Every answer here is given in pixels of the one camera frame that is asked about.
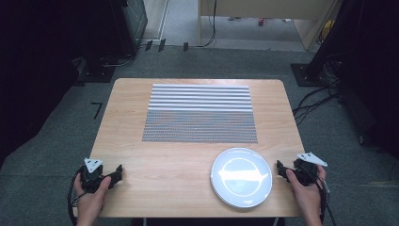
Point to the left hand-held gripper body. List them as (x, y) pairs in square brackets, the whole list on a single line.
[(91, 180)]

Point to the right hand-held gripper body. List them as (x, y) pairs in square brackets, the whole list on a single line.
[(306, 171)]

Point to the white plate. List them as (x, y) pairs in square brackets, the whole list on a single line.
[(241, 177)]

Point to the person's left hand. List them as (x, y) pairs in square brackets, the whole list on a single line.
[(91, 201)]

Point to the person's right hand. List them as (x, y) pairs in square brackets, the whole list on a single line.
[(306, 196)]

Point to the wooden table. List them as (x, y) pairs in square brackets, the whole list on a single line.
[(125, 125)]

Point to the black tape corner mark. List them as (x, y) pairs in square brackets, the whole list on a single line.
[(98, 109)]

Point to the grey striped placemat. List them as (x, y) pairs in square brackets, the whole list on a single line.
[(199, 121)]

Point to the black stand with base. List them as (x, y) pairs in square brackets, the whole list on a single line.
[(316, 67)]

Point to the black tape strip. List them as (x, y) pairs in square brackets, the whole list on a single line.
[(185, 46), (162, 45), (148, 45)]

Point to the yellow object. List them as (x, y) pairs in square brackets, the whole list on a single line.
[(327, 29)]

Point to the dark cabinet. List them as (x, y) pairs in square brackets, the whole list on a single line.
[(131, 25)]

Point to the small red object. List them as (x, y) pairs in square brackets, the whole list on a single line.
[(261, 21)]

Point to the light wooden desk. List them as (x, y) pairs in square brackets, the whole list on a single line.
[(301, 19)]

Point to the black square base plate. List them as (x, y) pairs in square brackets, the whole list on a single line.
[(95, 70)]

